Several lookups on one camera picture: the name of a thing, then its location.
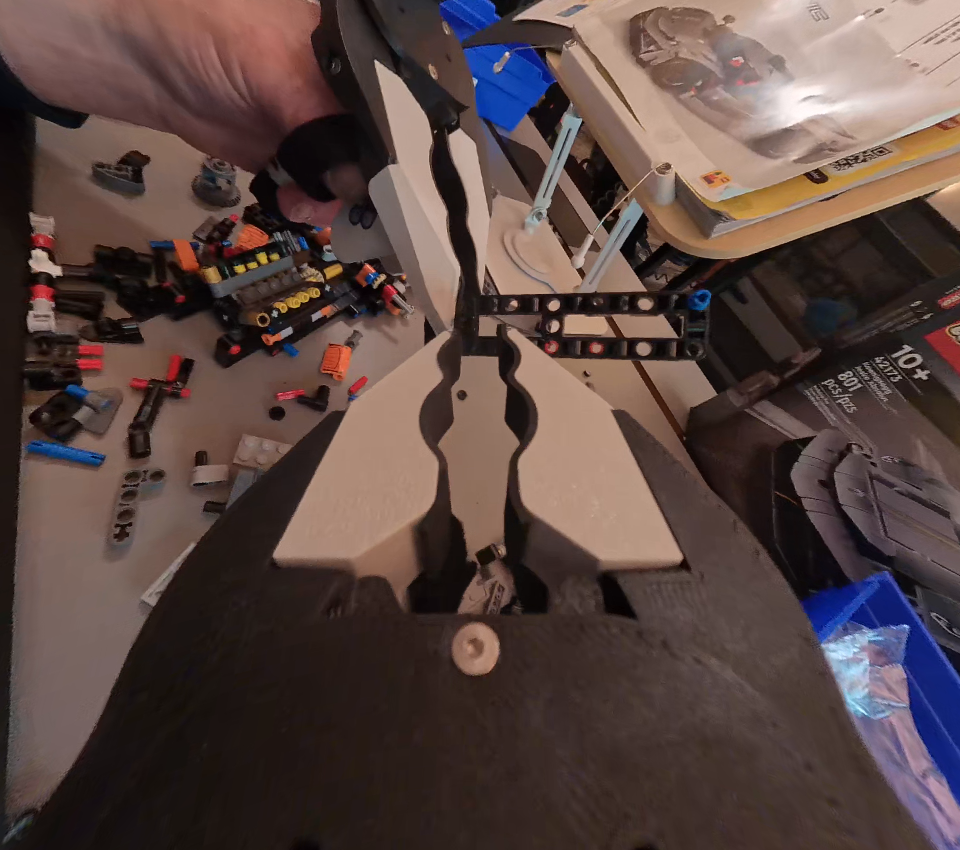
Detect lego set box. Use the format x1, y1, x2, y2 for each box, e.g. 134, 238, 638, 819
686, 271, 960, 641

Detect white book stand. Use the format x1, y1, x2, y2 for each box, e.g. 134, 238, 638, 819
480, 36, 960, 300

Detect plain blue plastic bin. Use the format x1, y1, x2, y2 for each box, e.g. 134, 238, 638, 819
438, 0, 500, 45

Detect lego instruction booklet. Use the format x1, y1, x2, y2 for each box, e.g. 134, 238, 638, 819
516, 0, 960, 240

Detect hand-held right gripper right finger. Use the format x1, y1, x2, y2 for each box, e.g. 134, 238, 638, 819
499, 327, 687, 615

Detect blue bin with tag label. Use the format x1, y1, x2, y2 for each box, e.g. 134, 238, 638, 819
457, 33, 558, 133

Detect black perforated mat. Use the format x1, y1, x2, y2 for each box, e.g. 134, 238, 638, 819
0, 115, 35, 814

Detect grey lego gear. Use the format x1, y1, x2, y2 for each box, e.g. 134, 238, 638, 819
189, 155, 243, 208

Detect black lego frame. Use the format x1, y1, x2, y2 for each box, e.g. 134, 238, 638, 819
471, 289, 712, 364

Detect person's left hand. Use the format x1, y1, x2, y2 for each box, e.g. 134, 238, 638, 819
0, 0, 355, 226

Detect empty clear plastic bags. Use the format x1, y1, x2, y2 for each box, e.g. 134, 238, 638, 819
821, 621, 960, 821

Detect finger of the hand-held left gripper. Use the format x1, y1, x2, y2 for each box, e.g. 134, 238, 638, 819
369, 63, 487, 335
446, 111, 496, 300

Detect person's left forearm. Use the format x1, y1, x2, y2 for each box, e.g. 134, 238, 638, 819
0, 51, 90, 130

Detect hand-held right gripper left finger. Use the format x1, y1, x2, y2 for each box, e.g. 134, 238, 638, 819
273, 331, 468, 615

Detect blue bin holding plastic bags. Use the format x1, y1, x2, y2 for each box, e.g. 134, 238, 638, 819
801, 571, 960, 821

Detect lego car chassis assembly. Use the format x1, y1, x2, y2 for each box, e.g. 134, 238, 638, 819
196, 204, 418, 369

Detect light grey studded lego plate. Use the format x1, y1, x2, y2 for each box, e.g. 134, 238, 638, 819
231, 434, 294, 470

